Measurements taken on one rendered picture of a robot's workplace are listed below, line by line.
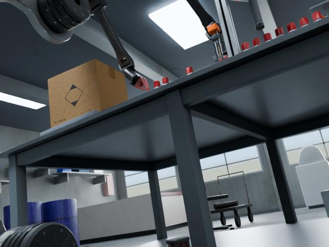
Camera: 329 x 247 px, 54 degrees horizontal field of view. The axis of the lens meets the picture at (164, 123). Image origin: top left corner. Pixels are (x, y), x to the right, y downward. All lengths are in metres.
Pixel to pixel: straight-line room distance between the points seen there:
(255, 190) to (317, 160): 2.28
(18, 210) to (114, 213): 7.04
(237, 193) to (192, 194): 8.70
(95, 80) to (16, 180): 0.66
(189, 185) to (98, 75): 0.69
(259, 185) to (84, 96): 8.41
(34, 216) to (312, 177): 5.82
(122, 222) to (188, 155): 7.56
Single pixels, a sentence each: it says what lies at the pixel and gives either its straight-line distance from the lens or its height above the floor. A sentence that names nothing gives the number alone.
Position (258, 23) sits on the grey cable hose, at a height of 1.09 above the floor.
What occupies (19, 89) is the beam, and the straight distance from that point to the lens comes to 6.30.
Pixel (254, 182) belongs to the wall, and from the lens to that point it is 9.64.
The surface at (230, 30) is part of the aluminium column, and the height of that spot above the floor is 1.09.
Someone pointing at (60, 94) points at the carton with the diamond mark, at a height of 1.01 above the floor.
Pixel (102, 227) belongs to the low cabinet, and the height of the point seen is 0.35.
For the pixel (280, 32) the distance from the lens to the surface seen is 1.53.
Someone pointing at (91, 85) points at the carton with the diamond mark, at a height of 1.00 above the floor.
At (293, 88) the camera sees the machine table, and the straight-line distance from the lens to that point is 1.46.
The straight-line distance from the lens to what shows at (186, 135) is 1.09.
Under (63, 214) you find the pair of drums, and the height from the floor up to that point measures 0.67.
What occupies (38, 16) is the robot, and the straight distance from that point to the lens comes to 1.20.
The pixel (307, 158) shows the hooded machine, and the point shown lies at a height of 1.10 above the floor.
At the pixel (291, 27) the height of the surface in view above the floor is 1.06.
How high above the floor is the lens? 0.39
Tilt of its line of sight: 16 degrees up
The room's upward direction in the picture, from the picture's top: 10 degrees counter-clockwise
